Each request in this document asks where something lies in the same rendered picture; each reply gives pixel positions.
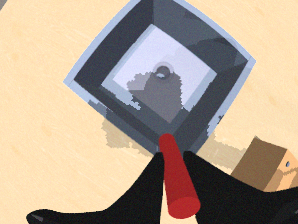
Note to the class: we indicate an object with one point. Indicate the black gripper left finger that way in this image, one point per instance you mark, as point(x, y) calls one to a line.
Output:
point(141, 203)

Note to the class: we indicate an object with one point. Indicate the red peg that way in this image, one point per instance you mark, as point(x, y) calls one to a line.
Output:
point(181, 197)

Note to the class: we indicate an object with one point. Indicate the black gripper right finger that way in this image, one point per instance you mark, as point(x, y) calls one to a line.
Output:
point(225, 200)

